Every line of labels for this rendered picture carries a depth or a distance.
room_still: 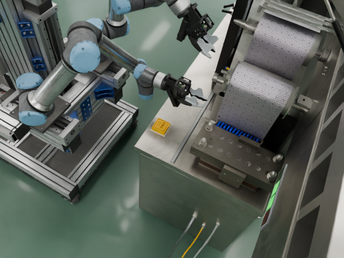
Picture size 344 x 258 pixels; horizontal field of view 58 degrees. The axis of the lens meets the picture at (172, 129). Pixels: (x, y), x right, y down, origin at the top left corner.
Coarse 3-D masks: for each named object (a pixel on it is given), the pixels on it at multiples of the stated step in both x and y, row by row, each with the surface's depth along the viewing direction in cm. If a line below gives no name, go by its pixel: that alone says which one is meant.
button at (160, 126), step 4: (156, 120) 154; (160, 120) 154; (164, 120) 154; (156, 124) 152; (160, 124) 152; (164, 124) 153; (168, 124) 153; (152, 128) 152; (156, 128) 151; (160, 128) 151; (164, 128) 151; (160, 132) 151; (164, 132) 150
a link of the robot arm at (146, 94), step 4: (136, 80) 156; (140, 88) 149; (144, 88) 148; (148, 88) 148; (152, 88) 150; (140, 92) 152; (144, 92) 150; (148, 92) 150; (152, 92) 152; (140, 96) 154; (144, 96) 153; (148, 96) 153; (152, 96) 156
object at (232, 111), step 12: (228, 96) 130; (228, 108) 135; (240, 108) 132; (252, 108) 128; (228, 120) 141; (240, 120) 138; (252, 120) 134; (264, 120) 130; (252, 132) 140; (264, 132) 136
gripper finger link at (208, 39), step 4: (204, 36) 122; (208, 36) 122; (212, 36) 121; (216, 36) 121; (204, 40) 123; (208, 40) 124; (212, 40) 123; (216, 40) 122; (212, 44) 124; (212, 48) 125
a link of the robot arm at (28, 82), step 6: (30, 72) 149; (18, 78) 145; (24, 78) 145; (30, 78) 145; (36, 78) 146; (18, 84) 142; (24, 84) 142; (30, 84) 142; (36, 84) 144; (18, 90) 146; (24, 90) 142; (30, 90) 142
